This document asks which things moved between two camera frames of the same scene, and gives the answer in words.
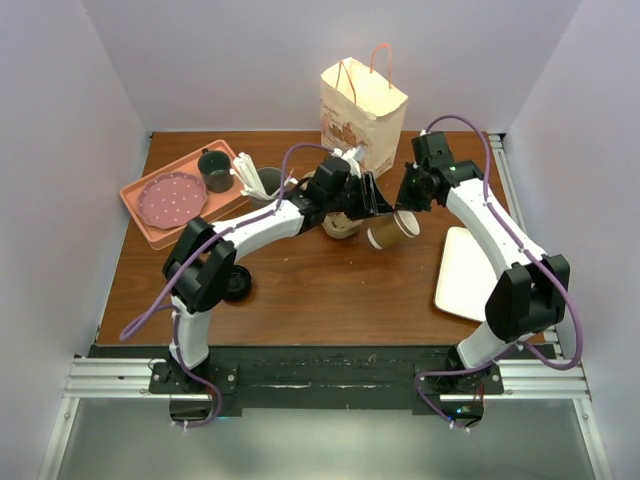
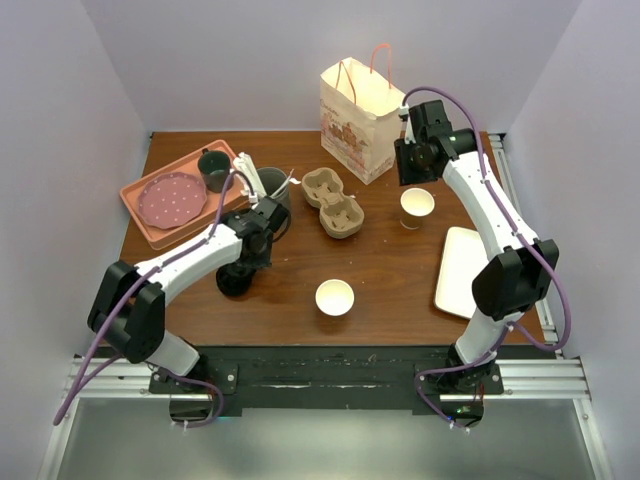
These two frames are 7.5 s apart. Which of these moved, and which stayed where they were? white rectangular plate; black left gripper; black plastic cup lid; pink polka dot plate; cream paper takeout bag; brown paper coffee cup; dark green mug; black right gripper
Moved: black left gripper; brown paper coffee cup; black right gripper
Stayed: pink polka dot plate; dark green mug; cream paper takeout bag; black plastic cup lid; white rectangular plate
